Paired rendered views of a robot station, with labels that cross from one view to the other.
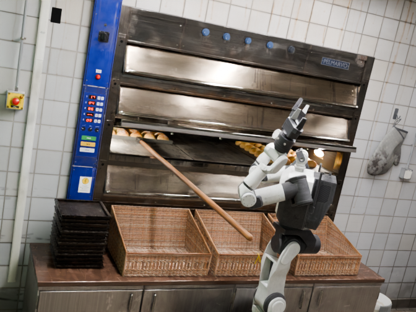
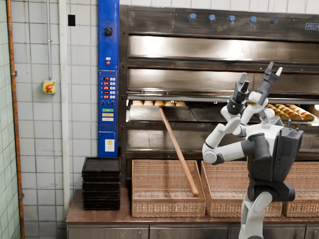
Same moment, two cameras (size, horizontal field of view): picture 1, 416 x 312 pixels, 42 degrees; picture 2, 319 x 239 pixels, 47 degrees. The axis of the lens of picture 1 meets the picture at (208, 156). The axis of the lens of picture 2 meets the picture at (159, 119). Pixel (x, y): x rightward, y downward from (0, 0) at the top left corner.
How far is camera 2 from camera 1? 0.92 m
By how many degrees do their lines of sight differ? 19
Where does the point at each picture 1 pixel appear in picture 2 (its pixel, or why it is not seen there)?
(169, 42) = (164, 29)
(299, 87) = (286, 52)
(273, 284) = (251, 228)
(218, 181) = not seen: hidden behind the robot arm
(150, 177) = (161, 137)
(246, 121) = not seen: hidden behind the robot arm
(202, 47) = (192, 29)
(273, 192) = (232, 149)
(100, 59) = (108, 49)
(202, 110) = (198, 80)
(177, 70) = (172, 50)
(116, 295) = (127, 232)
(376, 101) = not seen: outside the picture
